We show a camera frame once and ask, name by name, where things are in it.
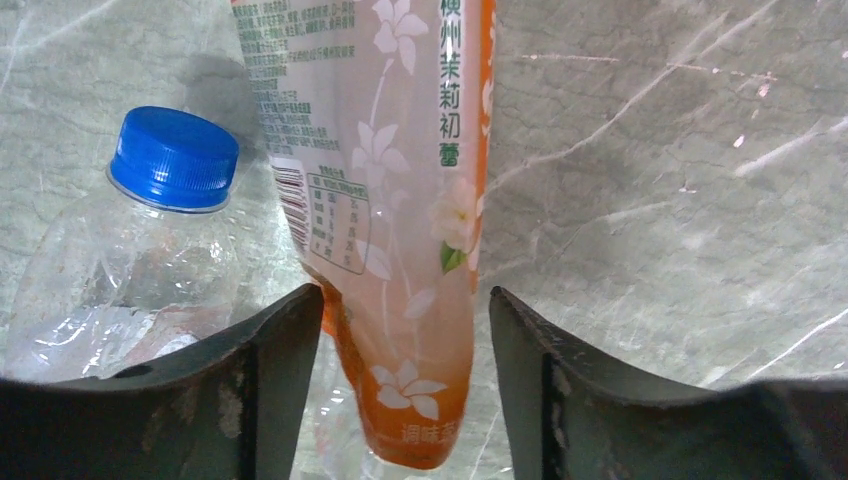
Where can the blue cap bottle left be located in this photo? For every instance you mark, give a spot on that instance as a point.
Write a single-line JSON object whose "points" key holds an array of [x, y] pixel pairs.
{"points": [[156, 259]]}

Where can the orange label bottle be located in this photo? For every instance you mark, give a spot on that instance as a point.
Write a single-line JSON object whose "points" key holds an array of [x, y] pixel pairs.
{"points": [[376, 118]]}

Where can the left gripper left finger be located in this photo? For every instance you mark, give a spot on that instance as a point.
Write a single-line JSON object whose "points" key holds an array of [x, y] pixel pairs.
{"points": [[227, 407]]}

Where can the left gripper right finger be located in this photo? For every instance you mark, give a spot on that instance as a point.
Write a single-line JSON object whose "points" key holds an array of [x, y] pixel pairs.
{"points": [[572, 411]]}

